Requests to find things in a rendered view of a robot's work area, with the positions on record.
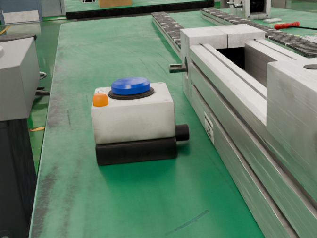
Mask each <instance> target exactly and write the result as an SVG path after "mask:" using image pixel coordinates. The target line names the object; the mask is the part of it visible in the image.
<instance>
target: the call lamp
mask: <svg viewBox="0 0 317 238"><path fill-rule="evenodd" d="M92 102H93V106H95V107H102V106H106V105H108V97H107V95H106V93H103V92H100V93H95V94H94V95H93V99H92Z"/></svg>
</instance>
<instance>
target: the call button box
mask: <svg viewBox="0 0 317 238"><path fill-rule="evenodd" d="M100 92H103V93H106V95H107V97H108V105H106V106H102V107H95V106H93V103H92V107H91V118H92V128H93V136H94V141H95V143H96V146H95V152H96V160H97V164H98V165H107V164H117V163H127V162H140V161H150V160H160V159H170V158H176V157H177V142H178V141H188V140H189V137H190V135H189V127H188V125H187V124H179V125H176V124H175V105H174V102H173V99H172V97H171V95H170V92H169V90H168V88H167V85H166V83H163V82H158V83H151V84H150V90H148V91H146V92H143V93H137V94H126V95H124V94H115V93H112V91H111V87H99V88H97V89H95V93H100Z"/></svg>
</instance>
